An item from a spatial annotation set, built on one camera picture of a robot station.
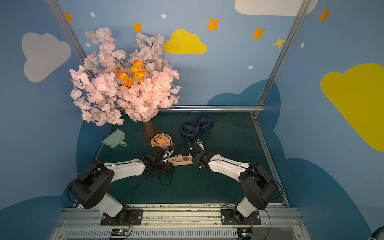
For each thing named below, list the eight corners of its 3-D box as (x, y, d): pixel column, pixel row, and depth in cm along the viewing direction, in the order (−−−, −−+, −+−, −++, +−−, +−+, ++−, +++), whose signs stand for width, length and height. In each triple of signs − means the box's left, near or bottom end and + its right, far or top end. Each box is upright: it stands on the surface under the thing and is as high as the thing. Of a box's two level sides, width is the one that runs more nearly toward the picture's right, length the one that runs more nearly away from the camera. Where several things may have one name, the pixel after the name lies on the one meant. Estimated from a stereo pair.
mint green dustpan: (103, 143, 105) (101, 141, 102) (119, 131, 113) (117, 128, 110) (117, 153, 100) (115, 151, 98) (132, 140, 108) (131, 137, 105)
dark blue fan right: (195, 134, 109) (196, 126, 102) (195, 120, 118) (196, 112, 110) (212, 134, 109) (214, 126, 102) (211, 120, 118) (212, 112, 111)
